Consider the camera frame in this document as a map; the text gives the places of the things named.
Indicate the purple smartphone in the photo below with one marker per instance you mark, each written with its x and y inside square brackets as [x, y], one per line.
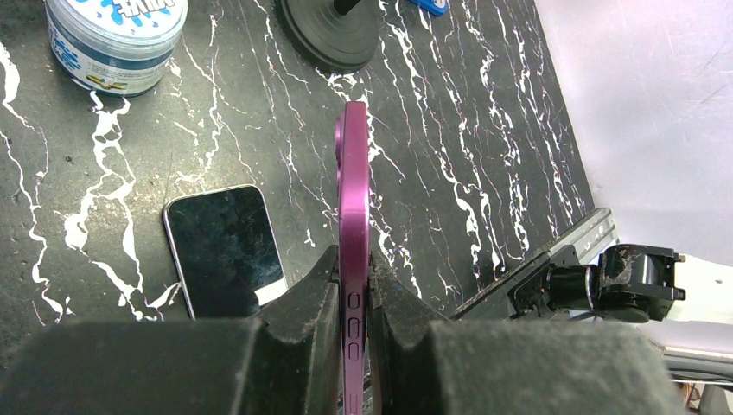
[225, 252]

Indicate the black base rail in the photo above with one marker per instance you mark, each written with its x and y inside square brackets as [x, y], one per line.
[580, 245]

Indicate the black smartphone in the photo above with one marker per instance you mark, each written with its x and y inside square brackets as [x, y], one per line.
[353, 188]

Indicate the blue stapler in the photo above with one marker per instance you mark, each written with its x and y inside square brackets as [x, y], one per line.
[434, 7]

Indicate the black phone stand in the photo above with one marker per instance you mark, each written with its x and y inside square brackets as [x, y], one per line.
[333, 36]

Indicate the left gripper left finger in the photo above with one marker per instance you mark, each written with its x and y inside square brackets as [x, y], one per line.
[283, 360]

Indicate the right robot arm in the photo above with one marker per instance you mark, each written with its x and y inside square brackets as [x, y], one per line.
[683, 303]

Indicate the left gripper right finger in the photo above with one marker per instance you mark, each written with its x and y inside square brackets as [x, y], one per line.
[423, 363]

